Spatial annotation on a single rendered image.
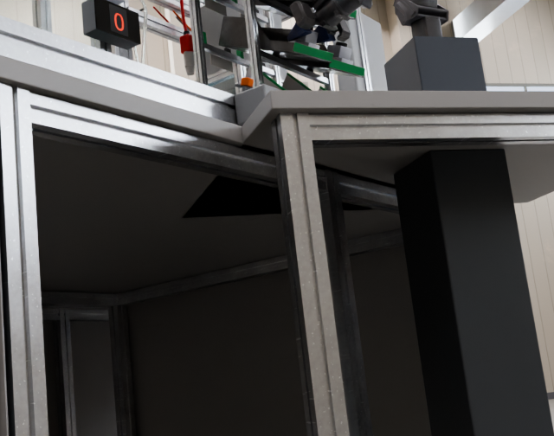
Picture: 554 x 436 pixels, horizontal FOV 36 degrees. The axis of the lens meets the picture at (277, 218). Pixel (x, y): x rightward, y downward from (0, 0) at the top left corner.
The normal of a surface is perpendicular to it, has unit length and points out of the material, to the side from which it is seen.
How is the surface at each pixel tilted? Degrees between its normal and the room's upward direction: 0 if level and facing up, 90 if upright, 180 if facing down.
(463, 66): 90
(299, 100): 90
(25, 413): 90
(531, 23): 90
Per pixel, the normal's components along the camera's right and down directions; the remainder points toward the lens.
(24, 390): 0.80, -0.21
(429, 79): 0.29, -0.23
